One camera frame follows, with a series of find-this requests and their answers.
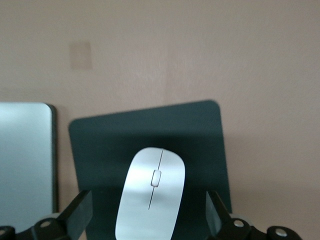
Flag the silver laptop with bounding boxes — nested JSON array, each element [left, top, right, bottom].
[[0, 102, 58, 229]]

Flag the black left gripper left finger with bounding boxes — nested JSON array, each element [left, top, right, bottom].
[[27, 189, 94, 240]]

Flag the black mouse pad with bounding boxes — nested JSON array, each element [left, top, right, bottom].
[[68, 99, 233, 240]]

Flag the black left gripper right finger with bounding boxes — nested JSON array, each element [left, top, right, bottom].
[[205, 190, 256, 240]]

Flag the white computer mouse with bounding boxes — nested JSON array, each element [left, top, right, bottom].
[[114, 147, 187, 240]]

